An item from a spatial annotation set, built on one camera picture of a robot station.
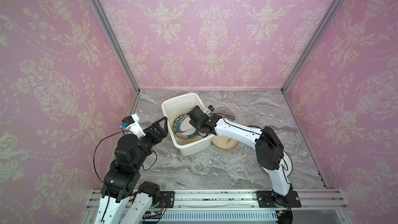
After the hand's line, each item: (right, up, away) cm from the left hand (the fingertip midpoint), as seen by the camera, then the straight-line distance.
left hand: (163, 122), depth 63 cm
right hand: (+10, -2, +26) cm, 28 cm away
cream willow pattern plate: (+29, -15, +29) cm, 43 cm away
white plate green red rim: (+4, -7, +30) cm, 31 cm away
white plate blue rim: (+62, -24, +21) cm, 70 cm away
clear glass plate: (+32, +3, +46) cm, 57 cm away
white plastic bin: (-1, +5, +33) cm, 34 cm away
